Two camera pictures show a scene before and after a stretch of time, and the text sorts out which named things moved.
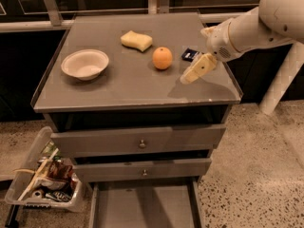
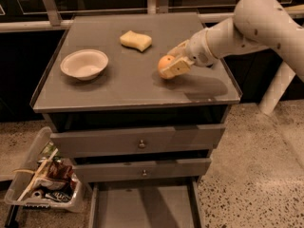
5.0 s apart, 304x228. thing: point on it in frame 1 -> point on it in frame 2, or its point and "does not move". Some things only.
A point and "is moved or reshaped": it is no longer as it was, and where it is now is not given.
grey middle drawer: (142, 170) does not move
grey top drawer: (121, 141) does not move
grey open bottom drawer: (146, 204) does not move
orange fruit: (161, 58) is moved or reshaped
